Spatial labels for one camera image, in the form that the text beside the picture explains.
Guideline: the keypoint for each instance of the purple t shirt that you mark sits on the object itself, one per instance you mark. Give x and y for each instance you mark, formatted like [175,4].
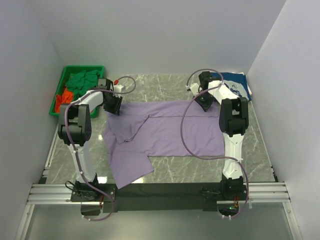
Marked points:
[159,129]

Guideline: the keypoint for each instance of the navy printed folded t shirt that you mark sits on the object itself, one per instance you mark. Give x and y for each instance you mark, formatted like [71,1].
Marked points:
[237,83]

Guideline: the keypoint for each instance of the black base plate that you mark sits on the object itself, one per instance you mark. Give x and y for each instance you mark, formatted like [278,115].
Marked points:
[205,196]

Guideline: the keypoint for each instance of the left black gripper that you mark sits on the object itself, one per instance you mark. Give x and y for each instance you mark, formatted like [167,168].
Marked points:
[116,109]

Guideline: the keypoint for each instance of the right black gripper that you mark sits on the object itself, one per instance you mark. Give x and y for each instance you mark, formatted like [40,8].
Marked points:
[205,106]

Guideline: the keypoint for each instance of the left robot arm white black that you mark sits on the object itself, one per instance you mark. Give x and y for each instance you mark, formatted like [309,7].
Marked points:
[75,129]

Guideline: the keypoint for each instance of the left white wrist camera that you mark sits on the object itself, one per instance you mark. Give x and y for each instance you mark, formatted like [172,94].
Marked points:
[118,88]

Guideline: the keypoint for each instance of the orange t shirt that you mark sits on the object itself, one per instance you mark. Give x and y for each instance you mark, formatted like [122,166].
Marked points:
[65,98]

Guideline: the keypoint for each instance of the green t shirt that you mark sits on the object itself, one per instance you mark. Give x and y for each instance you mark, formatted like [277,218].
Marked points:
[79,83]

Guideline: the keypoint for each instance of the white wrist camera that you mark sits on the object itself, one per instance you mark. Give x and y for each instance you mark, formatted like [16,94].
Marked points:
[194,88]
[118,88]

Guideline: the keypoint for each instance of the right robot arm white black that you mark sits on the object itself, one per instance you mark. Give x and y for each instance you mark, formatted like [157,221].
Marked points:
[233,123]

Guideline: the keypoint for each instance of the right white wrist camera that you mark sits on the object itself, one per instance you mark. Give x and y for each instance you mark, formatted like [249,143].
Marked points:
[194,88]

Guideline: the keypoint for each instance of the aluminium rail frame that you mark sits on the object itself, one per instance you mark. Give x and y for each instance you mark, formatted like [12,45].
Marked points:
[58,194]

